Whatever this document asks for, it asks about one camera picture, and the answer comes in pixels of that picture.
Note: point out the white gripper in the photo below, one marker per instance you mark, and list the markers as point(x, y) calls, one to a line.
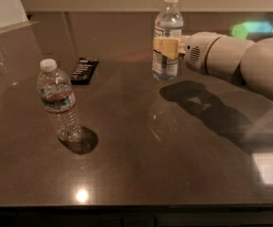
point(196, 52)

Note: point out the blue label plastic bottle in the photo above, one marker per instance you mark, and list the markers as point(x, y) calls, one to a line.
point(167, 31)

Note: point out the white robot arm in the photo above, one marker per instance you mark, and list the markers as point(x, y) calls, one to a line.
point(241, 62)

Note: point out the clear red label water bottle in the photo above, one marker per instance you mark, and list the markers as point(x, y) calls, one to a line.
point(58, 98)

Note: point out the black snack bar wrapper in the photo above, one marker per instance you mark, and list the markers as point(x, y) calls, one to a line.
point(84, 71)

